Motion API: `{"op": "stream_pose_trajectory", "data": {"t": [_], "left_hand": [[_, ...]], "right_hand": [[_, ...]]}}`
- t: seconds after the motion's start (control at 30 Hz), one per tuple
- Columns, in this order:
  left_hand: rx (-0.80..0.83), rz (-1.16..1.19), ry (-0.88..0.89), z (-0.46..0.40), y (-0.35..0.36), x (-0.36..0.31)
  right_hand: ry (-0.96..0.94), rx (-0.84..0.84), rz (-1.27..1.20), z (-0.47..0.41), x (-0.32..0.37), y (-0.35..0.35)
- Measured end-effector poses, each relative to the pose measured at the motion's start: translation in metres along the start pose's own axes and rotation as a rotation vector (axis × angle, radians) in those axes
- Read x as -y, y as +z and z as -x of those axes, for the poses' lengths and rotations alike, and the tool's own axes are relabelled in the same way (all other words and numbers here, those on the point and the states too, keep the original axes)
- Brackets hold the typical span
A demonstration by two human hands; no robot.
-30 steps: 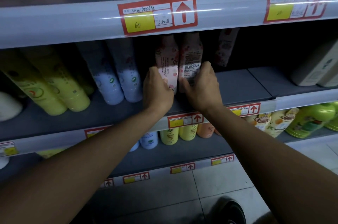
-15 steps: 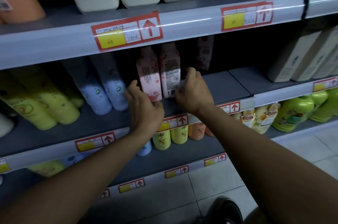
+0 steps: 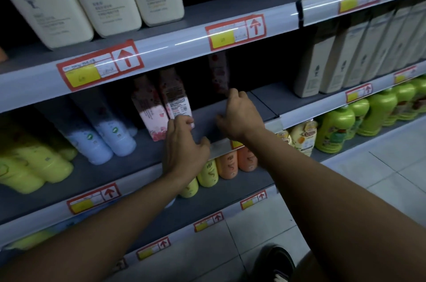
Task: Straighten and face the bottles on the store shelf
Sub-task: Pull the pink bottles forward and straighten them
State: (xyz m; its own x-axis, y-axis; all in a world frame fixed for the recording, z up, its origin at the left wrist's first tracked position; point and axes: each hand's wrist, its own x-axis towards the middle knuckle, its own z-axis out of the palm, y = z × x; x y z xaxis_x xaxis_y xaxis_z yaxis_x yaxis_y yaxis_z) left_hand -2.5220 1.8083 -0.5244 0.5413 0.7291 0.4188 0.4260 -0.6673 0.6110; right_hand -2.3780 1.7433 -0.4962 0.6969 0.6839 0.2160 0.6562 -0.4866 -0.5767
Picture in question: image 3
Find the person's right leg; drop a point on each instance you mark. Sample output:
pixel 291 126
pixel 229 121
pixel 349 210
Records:
pixel 311 271

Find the person's right shoe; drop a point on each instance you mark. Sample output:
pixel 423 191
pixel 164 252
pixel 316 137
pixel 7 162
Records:
pixel 276 265

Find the person's left forearm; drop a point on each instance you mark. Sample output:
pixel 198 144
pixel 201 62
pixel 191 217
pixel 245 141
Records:
pixel 90 242

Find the small orange bottle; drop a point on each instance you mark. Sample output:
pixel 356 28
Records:
pixel 227 165
pixel 248 160

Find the orange shampoo bottle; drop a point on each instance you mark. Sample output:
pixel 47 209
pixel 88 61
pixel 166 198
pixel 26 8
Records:
pixel 2 54

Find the pink floral bottle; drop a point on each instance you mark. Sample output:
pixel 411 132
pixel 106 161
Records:
pixel 219 72
pixel 176 98
pixel 151 112

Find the light blue shampoo bottle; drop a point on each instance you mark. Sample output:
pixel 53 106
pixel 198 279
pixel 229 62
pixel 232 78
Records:
pixel 83 138
pixel 110 128

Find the small yellow bottle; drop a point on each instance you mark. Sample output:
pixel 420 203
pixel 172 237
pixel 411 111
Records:
pixel 189 189
pixel 208 173
pixel 30 240

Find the person's left hand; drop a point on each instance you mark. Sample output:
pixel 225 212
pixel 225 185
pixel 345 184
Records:
pixel 183 158

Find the yellow shampoo bottle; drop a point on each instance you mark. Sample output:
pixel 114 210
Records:
pixel 20 175
pixel 43 158
pixel 66 150

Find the grey metal shelf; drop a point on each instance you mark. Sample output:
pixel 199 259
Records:
pixel 199 32

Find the person's right hand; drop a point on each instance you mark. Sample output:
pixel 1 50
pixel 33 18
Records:
pixel 243 118

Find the person's right forearm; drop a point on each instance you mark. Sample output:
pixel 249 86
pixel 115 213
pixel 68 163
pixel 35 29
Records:
pixel 332 212

